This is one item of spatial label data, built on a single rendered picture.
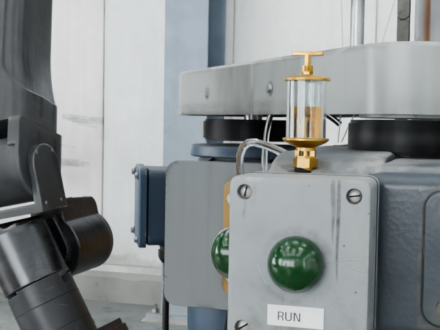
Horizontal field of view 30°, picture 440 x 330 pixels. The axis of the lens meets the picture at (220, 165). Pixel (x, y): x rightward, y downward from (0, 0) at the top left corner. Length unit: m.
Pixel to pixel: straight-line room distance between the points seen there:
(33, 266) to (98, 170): 5.55
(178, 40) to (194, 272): 4.66
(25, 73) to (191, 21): 4.81
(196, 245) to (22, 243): 0.27
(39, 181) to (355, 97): 0.26
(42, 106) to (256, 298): 0.33
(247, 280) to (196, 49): 5.06
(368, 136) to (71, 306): 0.28
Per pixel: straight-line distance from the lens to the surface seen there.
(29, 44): 0.74
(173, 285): 0.93
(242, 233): 0.44
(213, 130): 0.95
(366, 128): 0.59
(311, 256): 0.42
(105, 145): 6.20
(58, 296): 0.69
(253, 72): 0.78
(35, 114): 0.71
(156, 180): 0.93
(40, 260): 0.69
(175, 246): 0.92
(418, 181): 0.48
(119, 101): 6.16
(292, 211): 0.43
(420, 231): 0.48
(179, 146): 5.50
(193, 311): 0.98
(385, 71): 0.59
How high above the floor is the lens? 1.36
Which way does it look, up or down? 3 degrees down
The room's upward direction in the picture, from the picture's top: 1 degrees clockwise
